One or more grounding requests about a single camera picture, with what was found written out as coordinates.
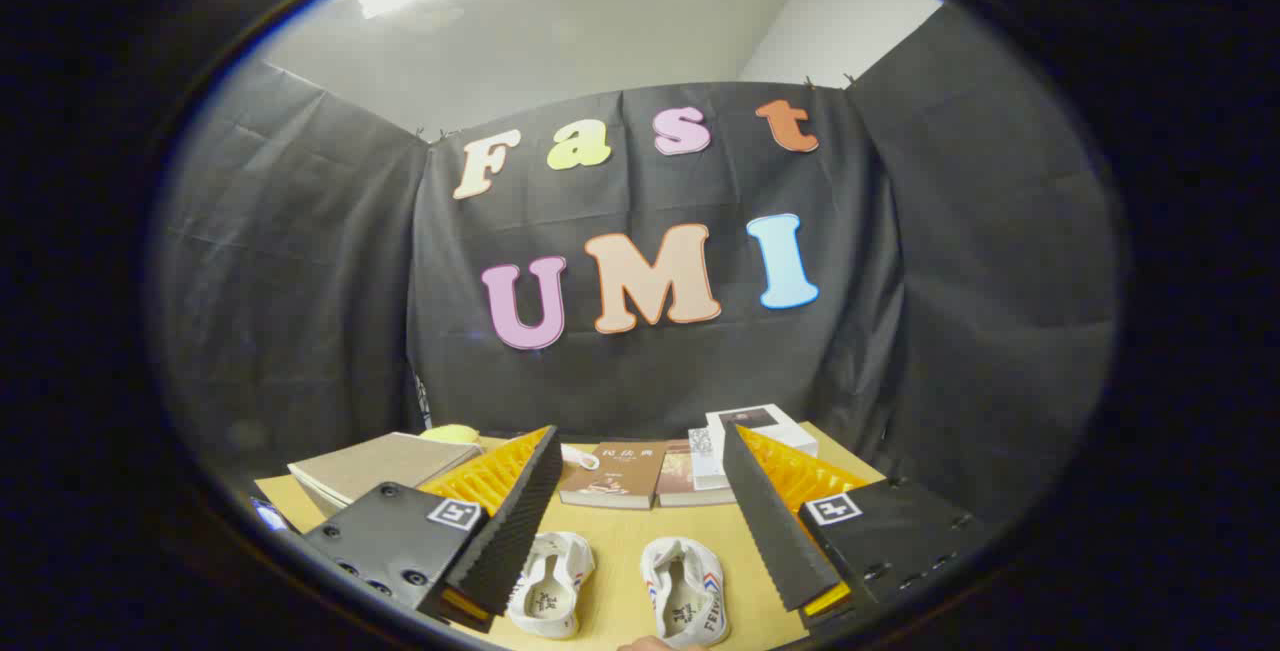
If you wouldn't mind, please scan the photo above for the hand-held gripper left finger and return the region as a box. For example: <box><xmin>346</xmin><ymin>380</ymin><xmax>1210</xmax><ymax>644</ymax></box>
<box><xmin>302</xmin><ymin>425</ymin><xmax>564</xmax><ymax>634</ymax></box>

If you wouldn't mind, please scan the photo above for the white patterned card box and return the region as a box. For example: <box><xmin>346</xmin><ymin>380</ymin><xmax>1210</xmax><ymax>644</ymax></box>
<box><xmin>687</xmin><ymin>427</ymin><xmax>732</xmax><ymax>492</ymax></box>

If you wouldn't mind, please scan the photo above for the dark brown book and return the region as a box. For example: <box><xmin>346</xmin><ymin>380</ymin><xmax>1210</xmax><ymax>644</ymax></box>
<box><xmin>655</xmin><ymin>440</ymin><xmax>738</xmax><ymax>509</ymax></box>

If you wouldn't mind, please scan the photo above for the white striped shoe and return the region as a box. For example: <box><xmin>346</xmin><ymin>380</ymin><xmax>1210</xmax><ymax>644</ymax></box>
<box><xmin>505</xmin><ymin>531</ymin><xmax>597</xmax><ymax>641</ymax></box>
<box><xmin>640</xmin><ymin>536</ymin><xmax>732</xmax><ymax>649</ymax></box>

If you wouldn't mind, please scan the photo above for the brown paperback book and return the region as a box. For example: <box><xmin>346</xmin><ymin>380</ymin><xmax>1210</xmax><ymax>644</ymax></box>
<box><xmin>558</xmin><ymin>441</ymin><xmax>668</xmax><ymax>511</ymax></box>

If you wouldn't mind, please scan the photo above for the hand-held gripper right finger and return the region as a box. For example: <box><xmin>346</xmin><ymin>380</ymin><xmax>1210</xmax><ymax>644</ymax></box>
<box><xmin>721</xmin><ymin>422</ymin><xmax>988</xmax><ymax>632</ymax></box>

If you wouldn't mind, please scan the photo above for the grey storage box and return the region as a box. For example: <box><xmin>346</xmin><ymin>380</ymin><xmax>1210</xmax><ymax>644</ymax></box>
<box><xmin>288</xmin><ymin>431</ymin><xmax>484</xmax><ymax>518</ymax></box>

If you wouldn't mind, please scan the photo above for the black backdrop cloth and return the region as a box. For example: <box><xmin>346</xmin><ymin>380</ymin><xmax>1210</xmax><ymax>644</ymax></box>
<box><xmin>150</xmin><ymin>3</ymin><xmax>1121</xmax><ymax>532</ymax></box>

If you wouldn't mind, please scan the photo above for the white box with dark picture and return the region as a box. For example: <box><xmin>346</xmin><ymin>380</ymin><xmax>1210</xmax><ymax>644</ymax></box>
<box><xmin>705</xmin><ymin>404</ymin><xmax>820</xmax><ymax>459</ymax></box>

